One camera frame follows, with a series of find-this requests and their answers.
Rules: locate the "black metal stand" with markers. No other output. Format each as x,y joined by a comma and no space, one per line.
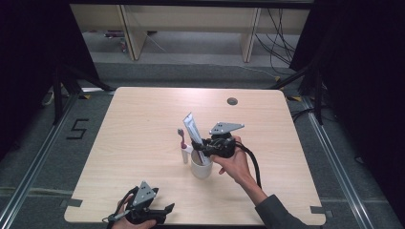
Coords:
58,95
318,95

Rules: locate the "light wooden desk frame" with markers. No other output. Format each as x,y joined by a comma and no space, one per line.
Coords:
191,19

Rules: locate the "person's right hand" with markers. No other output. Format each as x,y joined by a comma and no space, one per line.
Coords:
237,165

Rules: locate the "metal floor rail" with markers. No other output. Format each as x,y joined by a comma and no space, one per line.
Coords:
35,159
334,165

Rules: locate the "pink toothbrush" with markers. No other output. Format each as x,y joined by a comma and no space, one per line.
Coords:
182,140

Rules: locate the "person's left hand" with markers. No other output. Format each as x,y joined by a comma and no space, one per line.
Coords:
133,224

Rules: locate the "grey tape strip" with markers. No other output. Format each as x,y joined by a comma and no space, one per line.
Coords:
71,202
320,210

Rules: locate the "white and purple toothpaste tube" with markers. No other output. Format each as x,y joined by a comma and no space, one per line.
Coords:
193,130

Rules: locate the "black tape floor marker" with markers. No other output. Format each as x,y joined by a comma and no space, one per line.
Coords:
78,129

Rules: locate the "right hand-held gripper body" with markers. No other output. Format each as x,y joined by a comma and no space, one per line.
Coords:
223,143

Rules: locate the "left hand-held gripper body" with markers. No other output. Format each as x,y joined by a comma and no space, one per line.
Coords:
143,197

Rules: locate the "black curtain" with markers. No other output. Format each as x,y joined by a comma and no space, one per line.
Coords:
366,63
28,57

